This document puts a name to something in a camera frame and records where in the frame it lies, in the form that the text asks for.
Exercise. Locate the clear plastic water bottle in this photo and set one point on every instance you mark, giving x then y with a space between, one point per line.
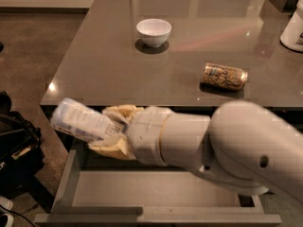
84 123

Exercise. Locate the gold soda can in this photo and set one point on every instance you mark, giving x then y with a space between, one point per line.
224 77

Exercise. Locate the white ceramic bowl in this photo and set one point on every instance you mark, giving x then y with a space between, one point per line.
153 32

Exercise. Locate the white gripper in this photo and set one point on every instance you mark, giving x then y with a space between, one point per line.
146 134

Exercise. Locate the black bag on floor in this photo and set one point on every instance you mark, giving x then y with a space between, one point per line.
21 156

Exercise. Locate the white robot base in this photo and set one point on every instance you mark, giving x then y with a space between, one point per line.
292 36

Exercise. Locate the white shoe on floor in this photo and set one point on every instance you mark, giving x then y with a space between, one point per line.
6 219

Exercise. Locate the open grey top drawer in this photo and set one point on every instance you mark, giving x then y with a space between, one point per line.
101 192

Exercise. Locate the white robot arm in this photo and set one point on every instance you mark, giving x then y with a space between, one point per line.
242 146

